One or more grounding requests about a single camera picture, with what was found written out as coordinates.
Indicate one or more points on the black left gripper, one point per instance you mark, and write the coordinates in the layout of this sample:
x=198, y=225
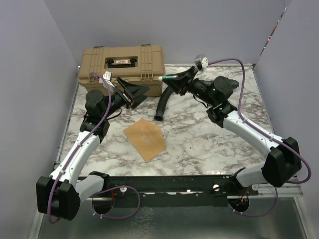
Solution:
x=132, y=95

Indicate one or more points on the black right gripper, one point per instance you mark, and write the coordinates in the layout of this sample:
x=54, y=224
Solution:
x=178, y=83

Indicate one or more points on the green white glue stick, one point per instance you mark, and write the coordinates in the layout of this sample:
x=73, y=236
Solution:
x=161, y=78

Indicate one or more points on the brown paper envelope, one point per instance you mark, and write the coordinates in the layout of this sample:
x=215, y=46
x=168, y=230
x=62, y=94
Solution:
x=147, y=138

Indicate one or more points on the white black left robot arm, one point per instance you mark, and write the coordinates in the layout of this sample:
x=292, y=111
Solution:
x=61, y=194

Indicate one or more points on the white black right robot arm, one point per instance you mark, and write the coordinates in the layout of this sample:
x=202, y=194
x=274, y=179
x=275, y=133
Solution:
x=282, y=160

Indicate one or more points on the tan plastic tool case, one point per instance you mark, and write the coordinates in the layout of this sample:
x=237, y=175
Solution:
x=139, y=65

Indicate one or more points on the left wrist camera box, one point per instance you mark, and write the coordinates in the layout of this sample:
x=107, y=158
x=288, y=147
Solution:
x=107, y=79

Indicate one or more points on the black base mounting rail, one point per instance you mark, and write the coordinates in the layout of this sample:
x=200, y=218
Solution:
x=173, y=191

